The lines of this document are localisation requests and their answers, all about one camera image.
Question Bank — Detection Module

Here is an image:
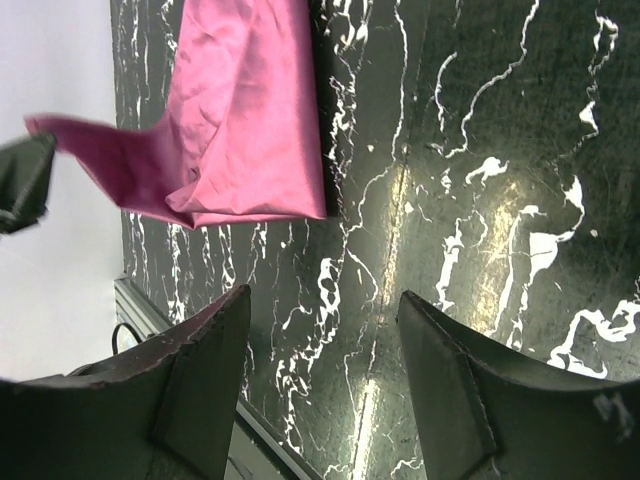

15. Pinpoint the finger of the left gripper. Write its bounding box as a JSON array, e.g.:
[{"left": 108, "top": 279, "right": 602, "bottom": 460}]
[{"left": 1, "top": 133, "right": 56, "bottom": 234}]

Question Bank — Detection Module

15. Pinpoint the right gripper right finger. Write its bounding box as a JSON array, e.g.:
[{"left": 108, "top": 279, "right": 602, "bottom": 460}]
[{"left": 397, "top": 290, "right": 639, "bottom": 479}]

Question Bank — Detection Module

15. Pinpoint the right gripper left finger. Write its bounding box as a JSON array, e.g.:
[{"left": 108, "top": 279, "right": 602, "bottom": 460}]
[{"left": 1, "top": 285, "right": 251, "bottom": 479}]

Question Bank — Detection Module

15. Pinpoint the purple cloth napkin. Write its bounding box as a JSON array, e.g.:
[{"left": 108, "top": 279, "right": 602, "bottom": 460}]
[{"left": 25, "top": 1, "right": 327, "bottom": 229}]

